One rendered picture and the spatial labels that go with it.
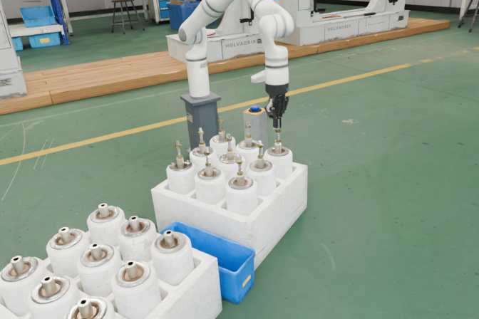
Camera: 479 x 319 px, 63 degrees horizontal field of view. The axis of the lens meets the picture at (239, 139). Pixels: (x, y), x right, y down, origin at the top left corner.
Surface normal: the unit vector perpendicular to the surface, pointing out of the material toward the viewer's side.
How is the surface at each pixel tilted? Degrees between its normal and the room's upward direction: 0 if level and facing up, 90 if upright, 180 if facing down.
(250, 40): 90
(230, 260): 88
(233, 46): 90
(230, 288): 92
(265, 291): 0
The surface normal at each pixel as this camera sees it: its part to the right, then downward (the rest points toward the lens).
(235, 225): -0.55, 0.37
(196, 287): 0.84, 0.18
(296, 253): -0.06, -0.91
